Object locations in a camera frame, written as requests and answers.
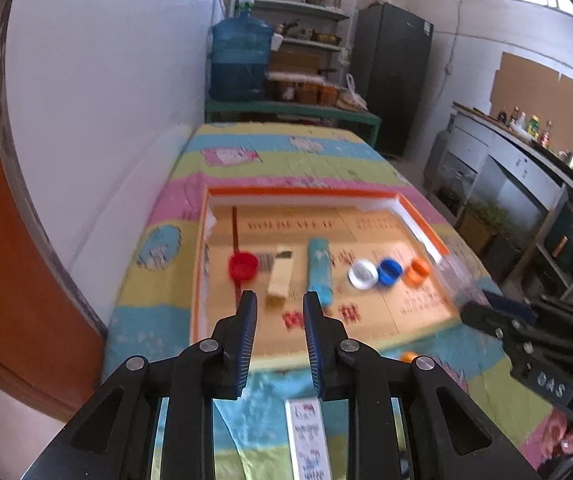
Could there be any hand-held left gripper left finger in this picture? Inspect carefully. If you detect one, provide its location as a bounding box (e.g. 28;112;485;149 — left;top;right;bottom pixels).
19;290;258;480

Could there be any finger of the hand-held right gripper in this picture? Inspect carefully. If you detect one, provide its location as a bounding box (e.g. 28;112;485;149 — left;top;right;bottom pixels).
486;293;573;332
460;301;573;357

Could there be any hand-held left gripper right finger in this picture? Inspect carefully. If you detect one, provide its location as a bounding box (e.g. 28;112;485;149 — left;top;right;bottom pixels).
302;291;542;480

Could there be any small yellow box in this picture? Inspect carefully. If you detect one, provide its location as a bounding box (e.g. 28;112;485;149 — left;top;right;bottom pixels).
266;247;294;306

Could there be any teal box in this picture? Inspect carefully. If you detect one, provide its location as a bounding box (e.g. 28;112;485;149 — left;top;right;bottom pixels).
307;237;334;306

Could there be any red bottle cap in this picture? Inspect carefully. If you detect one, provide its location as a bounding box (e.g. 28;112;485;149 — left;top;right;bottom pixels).
228;252;260;282

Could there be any white round lid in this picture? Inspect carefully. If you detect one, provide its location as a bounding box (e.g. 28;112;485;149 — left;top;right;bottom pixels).
347;259;378;290

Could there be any orange-rimmed cardboard tray box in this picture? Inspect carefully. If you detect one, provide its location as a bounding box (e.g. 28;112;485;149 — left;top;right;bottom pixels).
190;186;467;356

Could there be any long white box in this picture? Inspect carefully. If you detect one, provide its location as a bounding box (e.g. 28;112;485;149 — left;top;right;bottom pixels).
285;399;329;480

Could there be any blue bottle cap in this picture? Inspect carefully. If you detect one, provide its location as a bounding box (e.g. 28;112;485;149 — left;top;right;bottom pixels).
377;258;404;287

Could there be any planter with grass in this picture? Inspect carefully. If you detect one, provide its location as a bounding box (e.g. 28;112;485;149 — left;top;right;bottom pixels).
489;230;529;283
459;200;504;256

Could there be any white counter cabinet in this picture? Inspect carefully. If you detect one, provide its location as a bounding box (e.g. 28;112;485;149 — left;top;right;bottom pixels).
436;102;573;311

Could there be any grey gas cylinder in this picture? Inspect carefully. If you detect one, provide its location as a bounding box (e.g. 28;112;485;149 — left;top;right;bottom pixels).
423;130;454;191

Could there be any green low table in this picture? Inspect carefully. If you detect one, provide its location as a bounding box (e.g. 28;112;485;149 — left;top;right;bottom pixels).
205;99;382;148

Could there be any plastic bag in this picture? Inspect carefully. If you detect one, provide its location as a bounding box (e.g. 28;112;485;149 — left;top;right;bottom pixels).
339;74;368;110

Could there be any brown wooden door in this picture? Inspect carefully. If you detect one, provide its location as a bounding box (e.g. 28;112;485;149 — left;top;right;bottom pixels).
0;0;107;421

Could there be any dark refrigerator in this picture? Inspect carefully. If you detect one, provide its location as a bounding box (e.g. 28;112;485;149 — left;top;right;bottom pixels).
353;2;434;157

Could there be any blue water jug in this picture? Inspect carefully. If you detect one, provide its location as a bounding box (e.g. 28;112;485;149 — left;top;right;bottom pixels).
209;2;274;102

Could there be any green shelf rack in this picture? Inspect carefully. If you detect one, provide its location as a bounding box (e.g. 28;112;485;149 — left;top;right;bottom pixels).
226;0;359;106

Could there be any cardboard wall panel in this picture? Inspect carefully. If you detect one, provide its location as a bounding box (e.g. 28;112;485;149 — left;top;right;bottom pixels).
489;51;573;133

